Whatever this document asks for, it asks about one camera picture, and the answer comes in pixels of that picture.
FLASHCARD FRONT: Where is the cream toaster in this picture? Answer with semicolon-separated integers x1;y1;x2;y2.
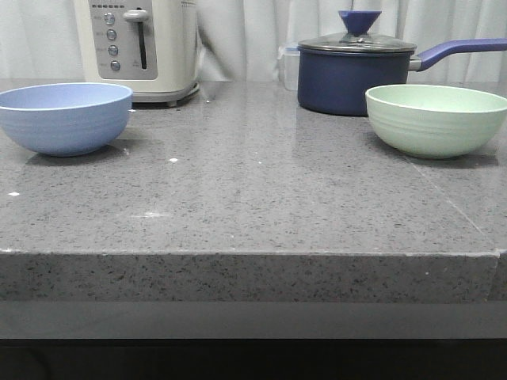
74;0;199;107

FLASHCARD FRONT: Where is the dark blue saucepan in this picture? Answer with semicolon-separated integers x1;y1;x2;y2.
298;38;506;116

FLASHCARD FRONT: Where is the white curtain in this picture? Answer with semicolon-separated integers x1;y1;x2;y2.
1;1;506;82

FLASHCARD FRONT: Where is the clear plastic container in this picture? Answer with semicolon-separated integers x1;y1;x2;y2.
277;42;299;91

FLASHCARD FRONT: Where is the blue bowl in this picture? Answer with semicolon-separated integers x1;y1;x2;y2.
1;82;133;157

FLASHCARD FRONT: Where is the green bowl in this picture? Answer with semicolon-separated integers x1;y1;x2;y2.
365;84;506;159

